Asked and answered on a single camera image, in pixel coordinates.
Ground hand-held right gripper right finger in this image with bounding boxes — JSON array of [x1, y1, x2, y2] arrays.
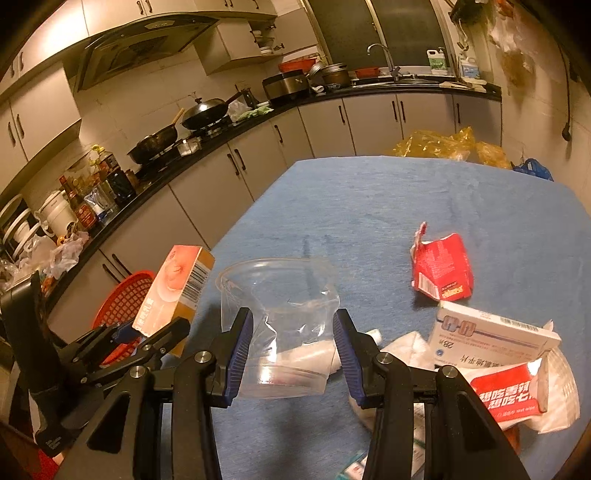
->
[[332, 308, 532, 480]]

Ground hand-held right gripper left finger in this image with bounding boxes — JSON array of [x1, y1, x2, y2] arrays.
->
[[55, 307, 254, 480]]

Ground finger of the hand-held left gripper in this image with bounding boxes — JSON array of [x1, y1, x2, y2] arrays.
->
[[69, 322, 139, 365], [92, 316, 191, 384]]

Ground red plastic basket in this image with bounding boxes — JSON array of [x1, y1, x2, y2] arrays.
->
[[91, 270, 158, 365]]

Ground pink cardboard box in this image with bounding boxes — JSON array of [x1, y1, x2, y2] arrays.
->
[[131, 244, 216, 337]]

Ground clear plastic cup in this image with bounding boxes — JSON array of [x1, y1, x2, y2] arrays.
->
[[216, 257, 341, 400]]

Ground white tissue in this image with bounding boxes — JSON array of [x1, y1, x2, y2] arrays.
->
[[348, 330, 435, 430]]

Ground white tube with red label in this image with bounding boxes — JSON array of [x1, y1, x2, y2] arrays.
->
[[272, 329, 383, 386]]

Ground crumpled bags on counter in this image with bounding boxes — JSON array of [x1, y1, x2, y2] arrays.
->
[[18, 231, 88, 280]]

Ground small teal white packet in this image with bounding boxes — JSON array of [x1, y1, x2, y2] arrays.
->
[[337, 452, 370, 480]]

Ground dish rack with bowls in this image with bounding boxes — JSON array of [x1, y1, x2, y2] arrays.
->
[[0, 194, 38, 259]]

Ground white rice cooker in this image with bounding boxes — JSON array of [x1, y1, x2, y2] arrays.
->
[[34, 191, 77, 236]]

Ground crumpled red carton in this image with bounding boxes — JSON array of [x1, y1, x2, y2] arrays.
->
[[410, 222, 474, 301]]

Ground white medicine box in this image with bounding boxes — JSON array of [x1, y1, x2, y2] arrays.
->
[[427, 300, 561, 370]]

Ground group of condiment bottles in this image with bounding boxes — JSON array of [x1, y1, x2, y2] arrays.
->
[[58, 145, 137, 229]]

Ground kitchen base cabinets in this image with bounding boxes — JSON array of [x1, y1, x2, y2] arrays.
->
[[46, 90, 503, 333]]

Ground red and white packet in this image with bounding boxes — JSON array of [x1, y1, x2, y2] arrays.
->
[[462, 362, 550, 430]]

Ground black frying pan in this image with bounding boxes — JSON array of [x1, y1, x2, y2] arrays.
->
[[127, 108, 185, 164]]

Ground white plastic bag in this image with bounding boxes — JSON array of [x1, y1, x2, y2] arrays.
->
[[536, 346, 580, 435]]

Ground black wok with lid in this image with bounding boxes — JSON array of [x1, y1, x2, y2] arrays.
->
[[180, 92, 243, 132]]

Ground bag of green vegetables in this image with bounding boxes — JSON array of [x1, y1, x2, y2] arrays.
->
[[228, 99, 273, 123]]

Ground large yellow plastic bag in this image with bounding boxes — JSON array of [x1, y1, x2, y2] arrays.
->
[[392, 127, 476, 161]]

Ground small yellow plastic bag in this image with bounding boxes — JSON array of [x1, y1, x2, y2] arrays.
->
[[475, 142, 512, 169]]

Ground silver rice cooker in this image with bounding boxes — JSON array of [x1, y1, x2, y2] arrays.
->
[[262, 71, 310, 104]]

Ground blue plastic bag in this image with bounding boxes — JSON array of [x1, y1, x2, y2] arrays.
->
[[512, 158, 554, 182]]

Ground range hood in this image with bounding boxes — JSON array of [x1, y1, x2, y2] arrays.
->
[[74, 14, 220, 90]]

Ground stacked metal pots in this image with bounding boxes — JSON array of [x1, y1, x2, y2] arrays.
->
[[307, 62, 352, 90]]

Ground red plastic basin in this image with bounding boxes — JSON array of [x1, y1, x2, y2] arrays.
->
[[277, 58, 319, 72]]

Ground chrome faucet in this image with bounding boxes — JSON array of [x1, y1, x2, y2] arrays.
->
[[367, 44, 402, 81]]

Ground green label detergent bottle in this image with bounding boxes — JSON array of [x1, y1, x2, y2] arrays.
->
[[426, 47, 451, 75]]

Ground blue label detergent bottle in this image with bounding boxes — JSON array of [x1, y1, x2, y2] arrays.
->
[[459, 53, 481, 79]]

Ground dark window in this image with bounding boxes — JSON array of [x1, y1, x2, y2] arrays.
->
[[307, 0, 455, 70]]

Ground hanging clear plastic bags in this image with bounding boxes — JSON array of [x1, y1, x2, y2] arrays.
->
[[489, 4, 541, 93]]

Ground black hanging bag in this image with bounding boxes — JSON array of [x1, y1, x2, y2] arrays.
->
[[450, 0, 483, 24]]

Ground kitchen wall cabinets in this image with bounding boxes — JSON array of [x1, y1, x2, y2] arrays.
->
[[0, 0, 324, 185]]

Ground black wall cable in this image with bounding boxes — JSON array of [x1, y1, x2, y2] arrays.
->
[[556, 46, 573, 141]]

